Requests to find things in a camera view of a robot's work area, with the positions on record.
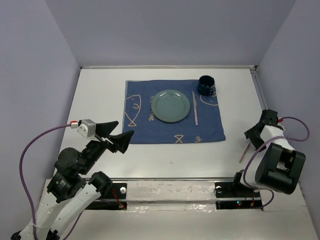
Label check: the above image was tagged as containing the pink-handled fork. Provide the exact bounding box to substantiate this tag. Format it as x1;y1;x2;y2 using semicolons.
239;143;251;163

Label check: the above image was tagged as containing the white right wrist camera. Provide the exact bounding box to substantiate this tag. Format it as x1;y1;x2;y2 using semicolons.
277;117;287;132

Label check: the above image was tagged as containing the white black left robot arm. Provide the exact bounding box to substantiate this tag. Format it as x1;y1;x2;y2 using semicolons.
11;119;135;240

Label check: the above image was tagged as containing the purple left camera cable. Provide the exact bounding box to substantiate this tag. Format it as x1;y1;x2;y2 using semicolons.
19;123;78;240

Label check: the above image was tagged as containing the teal ceramic plate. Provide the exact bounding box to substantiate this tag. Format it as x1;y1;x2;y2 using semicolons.
150;89;191;123

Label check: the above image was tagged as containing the purple camera cable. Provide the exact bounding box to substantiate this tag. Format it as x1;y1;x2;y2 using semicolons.
19;123;78;240
242;116;311;210

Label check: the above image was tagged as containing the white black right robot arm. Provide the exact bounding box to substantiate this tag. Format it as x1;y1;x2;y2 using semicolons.
230;109;310;196

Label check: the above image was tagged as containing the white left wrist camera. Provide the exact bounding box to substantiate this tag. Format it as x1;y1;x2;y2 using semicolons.
70;119;97;139

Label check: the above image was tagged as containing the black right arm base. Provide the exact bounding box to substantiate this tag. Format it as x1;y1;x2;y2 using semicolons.
213;181;263;210

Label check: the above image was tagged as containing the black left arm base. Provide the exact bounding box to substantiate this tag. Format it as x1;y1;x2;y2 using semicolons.
86;181;128;211

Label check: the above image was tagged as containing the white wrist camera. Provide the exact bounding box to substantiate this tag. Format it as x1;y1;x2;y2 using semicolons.
70;119;97;139
277;117;287;132

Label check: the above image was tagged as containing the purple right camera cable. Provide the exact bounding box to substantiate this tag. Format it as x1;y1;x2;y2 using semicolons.
242;116;311;210

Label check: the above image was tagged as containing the dark blue mug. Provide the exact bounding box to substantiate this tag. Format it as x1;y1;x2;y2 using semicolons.
197;75;215;96

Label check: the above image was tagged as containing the blue fish-print placemat cloth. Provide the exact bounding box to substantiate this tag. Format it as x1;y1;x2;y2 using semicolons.
122;79;226;144

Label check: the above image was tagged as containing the pink-handled table knife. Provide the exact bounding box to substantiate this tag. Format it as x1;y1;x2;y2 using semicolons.
192;91;198;126

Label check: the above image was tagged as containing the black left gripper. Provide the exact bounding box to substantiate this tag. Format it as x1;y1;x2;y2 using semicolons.
80;119;136;173

